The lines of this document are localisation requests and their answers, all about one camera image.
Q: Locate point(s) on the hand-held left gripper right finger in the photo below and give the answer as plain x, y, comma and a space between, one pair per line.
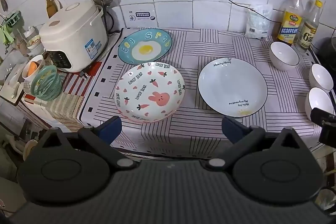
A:
232, 129

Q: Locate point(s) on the white plate with black rim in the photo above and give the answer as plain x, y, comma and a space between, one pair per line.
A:
231, 85

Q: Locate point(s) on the pink bunny print plate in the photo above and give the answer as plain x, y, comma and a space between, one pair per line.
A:
147, 92

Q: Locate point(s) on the white rice cooker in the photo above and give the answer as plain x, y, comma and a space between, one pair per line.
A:
73, 35

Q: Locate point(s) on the white cup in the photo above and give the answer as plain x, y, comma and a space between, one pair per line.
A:
26, 76

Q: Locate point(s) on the striped patterned tablecloth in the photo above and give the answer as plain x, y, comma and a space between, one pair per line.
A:
197, 129

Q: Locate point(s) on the glass jar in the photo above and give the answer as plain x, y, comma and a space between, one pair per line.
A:
32, 43

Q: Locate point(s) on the blue fried egg plate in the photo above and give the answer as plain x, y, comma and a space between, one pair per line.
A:
157, 40

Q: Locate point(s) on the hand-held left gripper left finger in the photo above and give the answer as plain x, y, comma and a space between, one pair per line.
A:
111, 127

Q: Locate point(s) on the black wok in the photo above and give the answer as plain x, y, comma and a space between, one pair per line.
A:
328, 50

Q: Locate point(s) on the green hanging rack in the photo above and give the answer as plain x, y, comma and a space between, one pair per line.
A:
13, 19

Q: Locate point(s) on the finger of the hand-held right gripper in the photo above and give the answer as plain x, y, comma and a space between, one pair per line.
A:
319, 116
328, 136

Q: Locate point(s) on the orange carrot piece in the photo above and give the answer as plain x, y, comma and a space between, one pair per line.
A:
33, 67

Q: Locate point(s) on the clear plastic bag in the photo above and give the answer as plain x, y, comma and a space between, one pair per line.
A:
257, 22

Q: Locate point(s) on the white ribbed bowl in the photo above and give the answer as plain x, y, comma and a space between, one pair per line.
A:
319, 100
283, 52
320, 75

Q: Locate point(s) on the wall sticker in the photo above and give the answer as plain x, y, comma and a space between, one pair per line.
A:
141, 16

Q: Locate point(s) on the beige striped towel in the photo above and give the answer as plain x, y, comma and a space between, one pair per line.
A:
65, 108

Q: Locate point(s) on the cooking wine bottle yellow label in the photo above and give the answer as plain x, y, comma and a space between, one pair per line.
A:
288, 24

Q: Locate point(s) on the clear vinegar bottle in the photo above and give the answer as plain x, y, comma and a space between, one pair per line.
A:
307, 35

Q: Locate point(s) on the red striped cloth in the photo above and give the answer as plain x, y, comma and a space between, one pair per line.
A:
76, 82

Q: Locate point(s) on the green plastic basket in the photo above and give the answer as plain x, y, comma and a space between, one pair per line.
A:
44, 82

